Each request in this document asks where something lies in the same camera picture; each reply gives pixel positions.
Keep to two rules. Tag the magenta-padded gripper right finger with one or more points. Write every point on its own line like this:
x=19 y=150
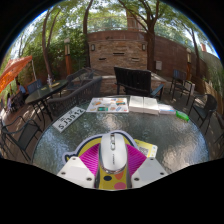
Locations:
x=150 y=171

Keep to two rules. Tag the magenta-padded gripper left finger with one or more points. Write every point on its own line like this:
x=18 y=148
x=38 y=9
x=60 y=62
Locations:
x=75 y=171

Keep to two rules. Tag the white computer mouse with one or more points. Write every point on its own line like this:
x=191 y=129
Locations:
x=113 y=153

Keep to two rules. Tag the yellow duck-shaped mouse pad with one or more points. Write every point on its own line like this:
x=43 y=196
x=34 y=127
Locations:
x=113 y=182

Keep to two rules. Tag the yellow paper card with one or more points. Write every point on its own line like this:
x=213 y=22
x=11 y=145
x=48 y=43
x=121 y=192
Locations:
x=147 y=148

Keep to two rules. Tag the white number plate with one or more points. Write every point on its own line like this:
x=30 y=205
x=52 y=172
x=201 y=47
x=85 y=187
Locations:
x=68 y=119

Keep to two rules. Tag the black metal chair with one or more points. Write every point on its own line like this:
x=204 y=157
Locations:
x=25 y=135
x=205 y=108

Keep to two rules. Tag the green tube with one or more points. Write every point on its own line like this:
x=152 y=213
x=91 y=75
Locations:
x=182 y=116

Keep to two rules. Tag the small white box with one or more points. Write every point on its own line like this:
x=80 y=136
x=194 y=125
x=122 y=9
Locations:
x=166 y=109

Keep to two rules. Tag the colourful printed sheet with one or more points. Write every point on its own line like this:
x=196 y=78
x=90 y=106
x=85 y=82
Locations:
x=107 y=105

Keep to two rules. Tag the dark wicker chair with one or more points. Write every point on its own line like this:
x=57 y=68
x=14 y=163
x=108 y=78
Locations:
x=78 y=96
x=78 y=75

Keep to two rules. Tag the round dark patio table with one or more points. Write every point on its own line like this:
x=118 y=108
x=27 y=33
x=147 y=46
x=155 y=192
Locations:
x=46 y=90

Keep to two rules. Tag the blue metal chair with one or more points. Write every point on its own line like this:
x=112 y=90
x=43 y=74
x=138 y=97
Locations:
x=34 y=86
x=180 y=76

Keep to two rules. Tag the person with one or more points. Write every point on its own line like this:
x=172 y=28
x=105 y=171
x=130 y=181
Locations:
x=10 y=101
x=21 y=89

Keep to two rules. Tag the orange parasol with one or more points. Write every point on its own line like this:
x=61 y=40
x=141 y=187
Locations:
x=13 y=70

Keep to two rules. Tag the forked tree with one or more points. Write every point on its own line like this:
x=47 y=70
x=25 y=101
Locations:
x=150 y=50

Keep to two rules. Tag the slim tree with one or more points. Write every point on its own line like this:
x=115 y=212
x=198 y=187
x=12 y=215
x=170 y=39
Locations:
x=45 y=50
x=86 y=33

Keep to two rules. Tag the grey wall box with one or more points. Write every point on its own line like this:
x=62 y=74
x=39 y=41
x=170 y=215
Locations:
x=158 y=65

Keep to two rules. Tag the wooden lamp post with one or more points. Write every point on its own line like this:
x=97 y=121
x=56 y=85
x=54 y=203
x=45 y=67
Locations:
x=188 y=65
x=68 y=58

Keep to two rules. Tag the wall lamp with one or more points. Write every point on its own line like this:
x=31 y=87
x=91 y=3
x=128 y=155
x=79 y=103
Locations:
x=143 y=47
x=93 y=47

